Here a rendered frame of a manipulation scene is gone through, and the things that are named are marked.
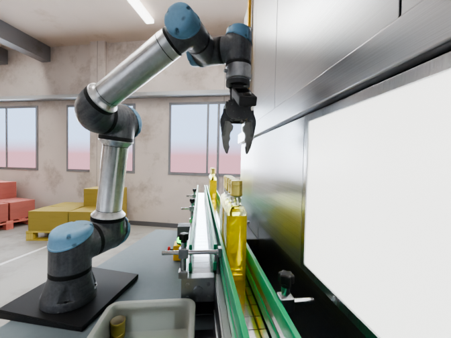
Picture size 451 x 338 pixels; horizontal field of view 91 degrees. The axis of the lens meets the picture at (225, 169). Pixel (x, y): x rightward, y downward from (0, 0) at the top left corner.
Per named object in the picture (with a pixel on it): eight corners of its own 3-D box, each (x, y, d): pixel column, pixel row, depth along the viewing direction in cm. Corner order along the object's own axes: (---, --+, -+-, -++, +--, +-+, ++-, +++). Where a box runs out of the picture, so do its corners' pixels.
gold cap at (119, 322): (121, 313, 58) (121, 329, 58) (107, 320, 55) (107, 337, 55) (128, 319, 56) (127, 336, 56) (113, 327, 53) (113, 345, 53)
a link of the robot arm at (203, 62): (178, 29, 63) (215, 22, 59) (196, 47, 73) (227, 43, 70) (178, 57, 63) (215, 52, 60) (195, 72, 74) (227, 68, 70)
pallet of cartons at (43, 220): (136, 227, 406) (136, 187, 404) (96, 247, 308) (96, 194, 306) (73, 222, 427) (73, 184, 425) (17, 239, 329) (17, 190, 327)
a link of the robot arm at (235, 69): (254, 62, 62) (225, 60, 61) (253, 78, 62) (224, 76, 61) (247, 73, 70) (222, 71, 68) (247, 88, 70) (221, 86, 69)
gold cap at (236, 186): (243, 196, 63) (243, 180, 63) (231, 196, 62) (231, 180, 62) (241, 194, 66) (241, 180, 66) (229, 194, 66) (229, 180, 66)
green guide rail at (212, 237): (216, 270, 67) (217, 244, 67) (213, 270, 67) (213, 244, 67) (205, 192, 241) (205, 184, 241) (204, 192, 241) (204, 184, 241)
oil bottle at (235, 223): (245, 281, 63) (247, 205, 62) (225, 282, 62) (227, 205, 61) (241, 271, 68) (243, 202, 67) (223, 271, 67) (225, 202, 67)
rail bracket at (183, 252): (221, 277, 63) (222, 234, 62) (160, 280, 61) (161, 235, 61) (220, 272, 66) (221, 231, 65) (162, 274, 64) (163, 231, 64)
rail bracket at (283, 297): (317, 350, 40) (319, 277, 40) (280, 353, 39) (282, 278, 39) (307, 332, 44) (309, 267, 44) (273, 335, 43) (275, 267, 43)
